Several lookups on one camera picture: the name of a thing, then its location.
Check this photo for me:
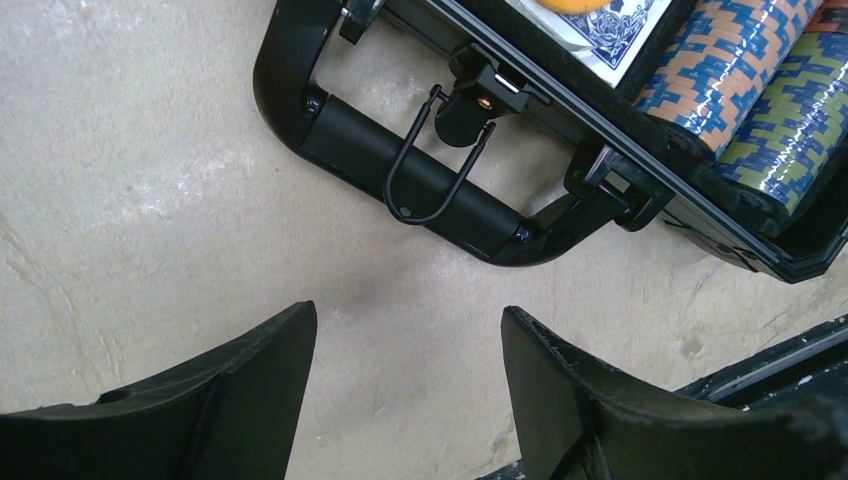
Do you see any black poker set case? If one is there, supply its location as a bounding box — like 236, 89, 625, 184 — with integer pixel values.
253, 1, 847, 283

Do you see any grey blue poker chip stack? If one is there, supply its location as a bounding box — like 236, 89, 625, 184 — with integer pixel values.
714, 32, 847, 218

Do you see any blue playing card deck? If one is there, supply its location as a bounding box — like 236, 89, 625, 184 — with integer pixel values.
508, 0, 671, 87

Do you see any orange small blind button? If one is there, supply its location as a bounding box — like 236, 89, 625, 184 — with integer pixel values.
536, 0, 611, 15

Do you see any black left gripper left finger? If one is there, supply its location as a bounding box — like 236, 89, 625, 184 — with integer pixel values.
1, 301, 317, 479

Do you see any orange purple chip stack front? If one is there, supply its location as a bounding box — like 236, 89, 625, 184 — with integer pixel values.
635, 1, 822, 163

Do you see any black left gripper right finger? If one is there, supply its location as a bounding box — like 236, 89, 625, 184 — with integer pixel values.
500, 305, 848, 480

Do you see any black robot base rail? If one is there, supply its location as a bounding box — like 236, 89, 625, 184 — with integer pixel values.
473, 311, 848, 480

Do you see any red brown poker chip stack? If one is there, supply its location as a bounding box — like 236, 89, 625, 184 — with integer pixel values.
805, 0, 848, 34

